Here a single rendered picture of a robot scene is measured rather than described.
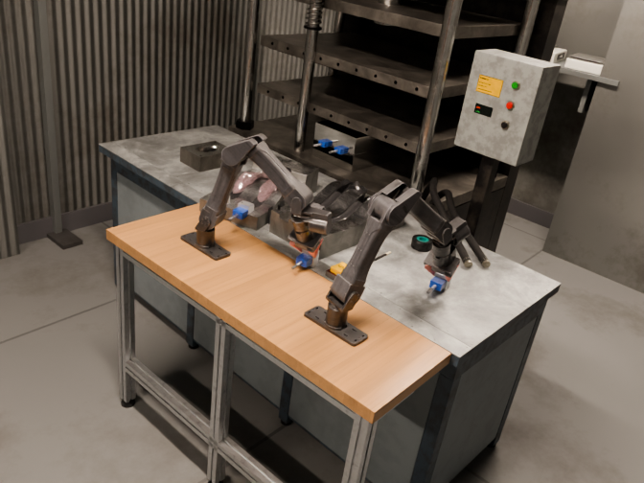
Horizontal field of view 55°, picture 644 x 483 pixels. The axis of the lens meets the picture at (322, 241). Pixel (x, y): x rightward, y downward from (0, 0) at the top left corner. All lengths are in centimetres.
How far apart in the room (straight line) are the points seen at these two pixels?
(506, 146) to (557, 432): 128
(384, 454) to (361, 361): 64
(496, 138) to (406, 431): 123
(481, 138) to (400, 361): 124
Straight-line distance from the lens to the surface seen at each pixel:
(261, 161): 193
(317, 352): 173
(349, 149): 303
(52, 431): 267
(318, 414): 245
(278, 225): 227
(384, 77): 287
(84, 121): 388
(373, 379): 167
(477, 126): 270
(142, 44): 398
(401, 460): 226
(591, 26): 478
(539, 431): 298
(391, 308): 197
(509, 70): 261
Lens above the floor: 184
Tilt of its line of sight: 27 degrees down
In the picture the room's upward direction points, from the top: 8 degrees clockwise
